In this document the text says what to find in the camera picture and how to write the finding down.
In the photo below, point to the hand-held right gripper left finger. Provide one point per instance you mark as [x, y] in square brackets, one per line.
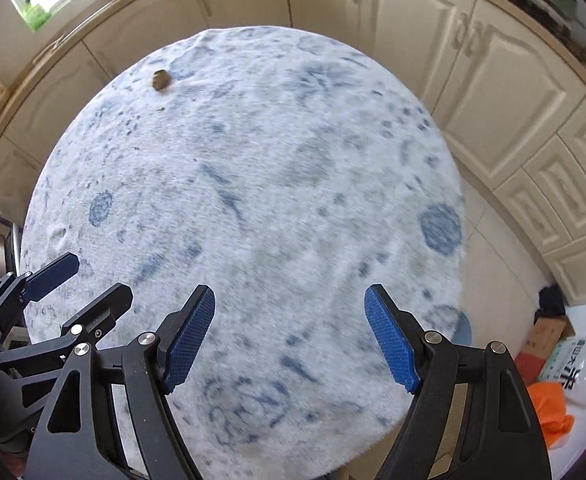
[188, 340]

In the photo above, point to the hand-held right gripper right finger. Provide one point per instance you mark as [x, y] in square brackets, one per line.
[390, 340]

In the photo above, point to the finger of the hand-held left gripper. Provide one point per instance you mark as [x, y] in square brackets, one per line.
[100, 310]
[53, 275]

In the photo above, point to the blue plastic waste bin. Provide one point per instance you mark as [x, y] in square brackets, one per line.
[464, 330]

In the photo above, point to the brown nut shell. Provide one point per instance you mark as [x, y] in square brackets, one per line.
[161, 81]

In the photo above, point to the red and brown cardboard box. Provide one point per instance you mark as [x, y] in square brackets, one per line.
[548, 337]

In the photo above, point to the blue floral white tablecloth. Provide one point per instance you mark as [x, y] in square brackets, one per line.
[248, 185]

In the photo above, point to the dark cloth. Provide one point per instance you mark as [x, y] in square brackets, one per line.
[553, 302]

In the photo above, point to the orange plastic bag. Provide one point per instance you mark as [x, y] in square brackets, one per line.
[553, 410]

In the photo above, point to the white rice bag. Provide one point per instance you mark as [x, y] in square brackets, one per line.
[573, 370]

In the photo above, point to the cream kitchen cabinets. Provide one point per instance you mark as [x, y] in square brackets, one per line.
[48, 57]

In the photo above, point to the cream side cabinet unit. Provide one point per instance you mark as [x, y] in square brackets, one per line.
[133, 25]

